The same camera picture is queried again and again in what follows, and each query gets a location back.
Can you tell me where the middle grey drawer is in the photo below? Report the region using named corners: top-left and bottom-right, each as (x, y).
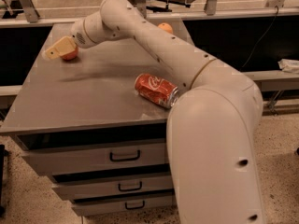
top-left (52, 173), bottom-right (173, 201)

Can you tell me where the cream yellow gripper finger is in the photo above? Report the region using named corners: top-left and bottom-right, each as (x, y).
top-left (45, 36), bottom-right (77, 60)

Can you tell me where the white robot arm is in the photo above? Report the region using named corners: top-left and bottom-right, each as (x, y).
top-left (45, 0), bottom-right (266, 224)

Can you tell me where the black cable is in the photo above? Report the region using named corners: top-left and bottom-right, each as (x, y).
top-left (239, 5), bottom-right (280, 70)

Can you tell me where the grey drawer cabinet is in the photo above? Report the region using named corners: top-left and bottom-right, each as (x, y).
top-left (0, 18), bottom-right (194, 217)

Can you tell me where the red soda can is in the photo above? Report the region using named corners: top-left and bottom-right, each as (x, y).
top-left (135, 73), bottom-right (178, 109)

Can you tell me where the top grey drawer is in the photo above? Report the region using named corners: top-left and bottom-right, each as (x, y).
top-left (22, 139), bottom-right (168, 175)

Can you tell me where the red apple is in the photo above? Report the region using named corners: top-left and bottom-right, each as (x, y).
top-left (62, 47), bottom-right (78, 61)

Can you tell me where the bottom grey drawer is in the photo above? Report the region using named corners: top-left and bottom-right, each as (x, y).
top-left (72, 193), bottom-right (176, 217)

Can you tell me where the orange fruit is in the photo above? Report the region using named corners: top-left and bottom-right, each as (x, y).
top-left (158, 22), bottom-right (173, 34)

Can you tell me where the grey drawer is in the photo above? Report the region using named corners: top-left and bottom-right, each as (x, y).
top-left (22, 139), bottom-right (168, 175)
top-left (72, 193), bottom-right (176, 217)
top-left (52, 173), bottom-right (173, 201)

